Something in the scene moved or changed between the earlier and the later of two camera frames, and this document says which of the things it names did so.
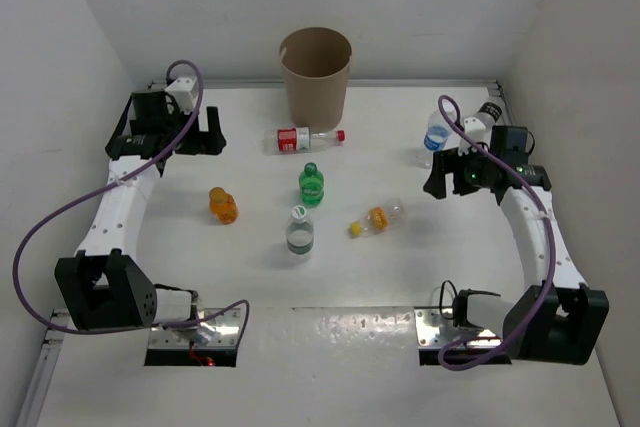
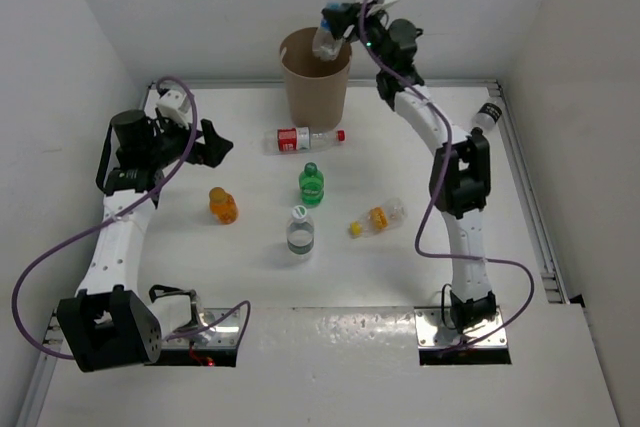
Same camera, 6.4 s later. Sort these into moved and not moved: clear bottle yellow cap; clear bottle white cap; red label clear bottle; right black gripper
Moved: right black gripper
Not moved: red label clear bottle; clear bottle yellow cap; clear bottle white cap
